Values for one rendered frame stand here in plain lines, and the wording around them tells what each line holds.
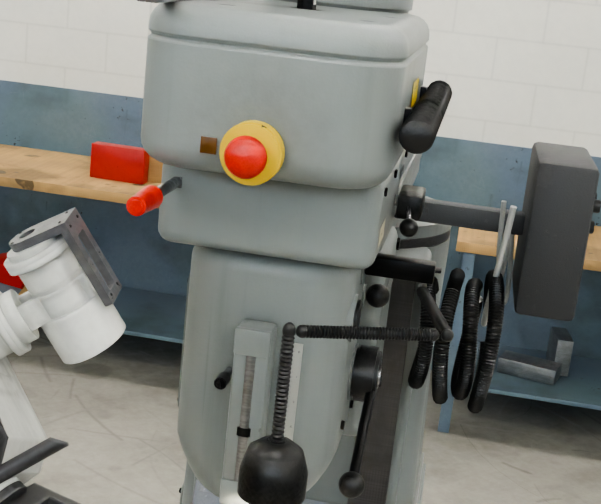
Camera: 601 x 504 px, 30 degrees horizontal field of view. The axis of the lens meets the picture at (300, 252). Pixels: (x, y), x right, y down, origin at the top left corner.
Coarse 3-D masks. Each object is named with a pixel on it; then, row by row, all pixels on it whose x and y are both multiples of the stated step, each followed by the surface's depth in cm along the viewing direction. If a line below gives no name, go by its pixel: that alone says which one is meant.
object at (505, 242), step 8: (504, 200) 152; (504, 208) 152; (512, 208) 148; (504, 216) 152; (512, 216) 149; (512, 224) 150; (504, 232) 150; (504, 240) 150; (512, 240) 160; (504, 248) 151; (512, 248) 160; (496, 256) 155; (504, 256) 152; (512, 256) 161; (496, 264) 152; (504, 264) 160; (512, 264) 161; (496, 272) 152; (504, 272) 161; (488, 296) 155; (488, 304) 155; (504, 304) 159
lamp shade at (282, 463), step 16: (256, 448) 114; (272, 448) 113; (288, 448) 113; (240, 464) 115; (256, 464) 113; (272, 464) 112; (288, 464) 112; (304, 464) 114; (240, 480) 114; (256, 480) 112; (272, 480) 112; (288, 480) 112; (304, 480) 114; (240, 496) 114; (256, 496) 113; (272, 496) 112; (288, 496) 113; (304, 496) 115
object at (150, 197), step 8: (176, 176) 118; (160, 184) 113; (168, 184) 114; (176, 184) 116; (144, 192) 106; (152, 192) 107; (160, 192) 109; (168, 192) 114; (128, 200) 105; (136, 200) 104; (144, 200) 105; (152, 200) 106; (160, 200) 109; (128, 208) 105; (136, 208) 105; (144, 208) 105; (152, 208) 107
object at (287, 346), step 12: (288, 324) 111; (288, 336) 111; (288, 348) 111; (288, 360) 112; (288, 372) 112; (276, 384) 113; (288, 384) 113; (276, 396) 113; (276, 408) 113; (276, 420) 113; (276, 432) 114
